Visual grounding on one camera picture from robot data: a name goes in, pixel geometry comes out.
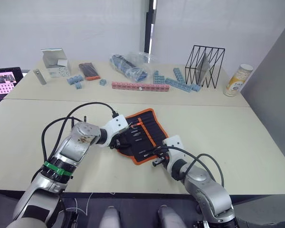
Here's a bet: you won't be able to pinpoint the thin white wire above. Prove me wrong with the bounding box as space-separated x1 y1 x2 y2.
72 192 95 216

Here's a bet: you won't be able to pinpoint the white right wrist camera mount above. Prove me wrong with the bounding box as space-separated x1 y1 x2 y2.
162 134 187 178

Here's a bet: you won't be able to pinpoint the black orange tool roll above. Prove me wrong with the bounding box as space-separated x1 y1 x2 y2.
116 108 169 166

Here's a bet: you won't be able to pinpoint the long blue terminal strip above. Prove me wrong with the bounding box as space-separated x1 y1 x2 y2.
165 77 202 93

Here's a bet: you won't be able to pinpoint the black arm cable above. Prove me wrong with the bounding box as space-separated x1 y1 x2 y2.
153 146 225 188
41 102 119 162

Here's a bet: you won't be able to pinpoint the grey sheet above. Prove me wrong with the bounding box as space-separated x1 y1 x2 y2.
196 52 211 85

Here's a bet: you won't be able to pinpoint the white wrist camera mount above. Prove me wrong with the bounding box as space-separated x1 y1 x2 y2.
99 114 129 148
162 134 187 178

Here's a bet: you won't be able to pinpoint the grey metal block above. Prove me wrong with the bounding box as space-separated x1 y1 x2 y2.
33 68 48 86

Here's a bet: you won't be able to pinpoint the open white cardboard box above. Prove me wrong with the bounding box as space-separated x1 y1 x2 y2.
40 47 71 78

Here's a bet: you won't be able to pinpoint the black orange flat case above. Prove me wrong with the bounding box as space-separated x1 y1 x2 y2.
78 62 101 81

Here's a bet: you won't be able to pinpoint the clear bag of blue blocks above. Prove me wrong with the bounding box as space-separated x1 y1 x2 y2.
109 51 155 82

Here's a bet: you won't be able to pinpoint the yellow white canister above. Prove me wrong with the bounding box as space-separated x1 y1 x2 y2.
223 63 254 97

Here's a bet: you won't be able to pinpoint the blue terminal block cluster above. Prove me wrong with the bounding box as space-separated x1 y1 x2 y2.
66 74 84 84

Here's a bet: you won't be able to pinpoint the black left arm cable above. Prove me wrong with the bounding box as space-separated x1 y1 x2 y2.
41 102 119 162

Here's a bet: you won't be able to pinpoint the black wire rack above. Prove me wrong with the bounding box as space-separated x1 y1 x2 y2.
184 45 226 89

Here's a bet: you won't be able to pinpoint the black vertical post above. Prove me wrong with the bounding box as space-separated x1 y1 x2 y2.
144 0 157 53

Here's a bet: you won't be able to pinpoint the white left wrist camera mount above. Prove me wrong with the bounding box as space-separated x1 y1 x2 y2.
99 114 129 148

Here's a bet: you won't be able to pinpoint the grey partition panel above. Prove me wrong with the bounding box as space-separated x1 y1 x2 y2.
241 22 285 171

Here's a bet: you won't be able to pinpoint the stacked blue terminal blocks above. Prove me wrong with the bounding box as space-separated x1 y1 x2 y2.
153 70 166 84

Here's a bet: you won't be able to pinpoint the short blue terminal strip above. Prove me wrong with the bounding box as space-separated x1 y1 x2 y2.
172 67 186 84

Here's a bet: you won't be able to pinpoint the pink terminal block strip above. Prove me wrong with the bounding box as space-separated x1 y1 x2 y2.
111 81 171 92

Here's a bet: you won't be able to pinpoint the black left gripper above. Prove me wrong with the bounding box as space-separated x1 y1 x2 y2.
110 129 133 150

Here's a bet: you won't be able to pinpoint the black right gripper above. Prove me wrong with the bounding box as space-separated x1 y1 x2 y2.
152 152 171 167

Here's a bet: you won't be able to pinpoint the open laptop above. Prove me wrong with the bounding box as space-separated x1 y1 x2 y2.
0 67 24 112

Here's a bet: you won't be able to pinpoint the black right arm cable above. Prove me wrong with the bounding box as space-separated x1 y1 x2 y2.
153 146 225 188

